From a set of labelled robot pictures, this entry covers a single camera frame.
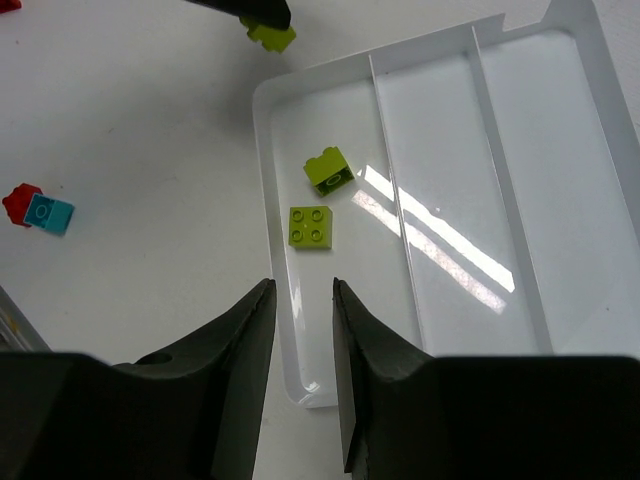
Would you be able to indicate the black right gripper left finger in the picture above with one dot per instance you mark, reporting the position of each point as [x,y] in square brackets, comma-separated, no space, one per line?
[190,410]

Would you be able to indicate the green lego brick square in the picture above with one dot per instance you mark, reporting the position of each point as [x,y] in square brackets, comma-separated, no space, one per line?
[310,227]

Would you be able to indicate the white divided plastic tray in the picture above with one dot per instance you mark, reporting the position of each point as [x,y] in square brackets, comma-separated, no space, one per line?
[494,208]

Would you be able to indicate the green lego brick sloped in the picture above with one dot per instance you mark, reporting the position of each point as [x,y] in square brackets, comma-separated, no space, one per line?
[328,172]

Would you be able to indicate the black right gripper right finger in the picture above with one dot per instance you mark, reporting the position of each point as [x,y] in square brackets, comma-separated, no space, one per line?
[407,415]

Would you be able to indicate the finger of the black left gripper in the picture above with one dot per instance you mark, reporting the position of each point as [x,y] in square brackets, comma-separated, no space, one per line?
[272,13]

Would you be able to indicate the cyan lego brick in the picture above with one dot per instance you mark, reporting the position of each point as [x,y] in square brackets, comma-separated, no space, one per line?
[50,215]

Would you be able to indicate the red lego brick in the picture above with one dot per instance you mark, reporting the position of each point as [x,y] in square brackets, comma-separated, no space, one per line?
[9,5]
[17,203]

